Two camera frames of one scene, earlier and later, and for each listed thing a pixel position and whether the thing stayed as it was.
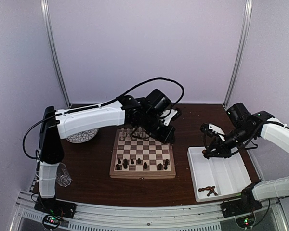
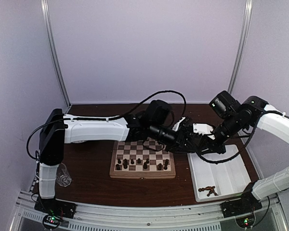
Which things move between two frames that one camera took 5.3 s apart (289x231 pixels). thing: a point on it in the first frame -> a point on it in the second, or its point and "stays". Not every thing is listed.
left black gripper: x=164 y=138 -> x=179 y=145
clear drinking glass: x=63 y=177 stays
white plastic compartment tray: x=216 y=177 stays
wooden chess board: x=136 y=157 stays
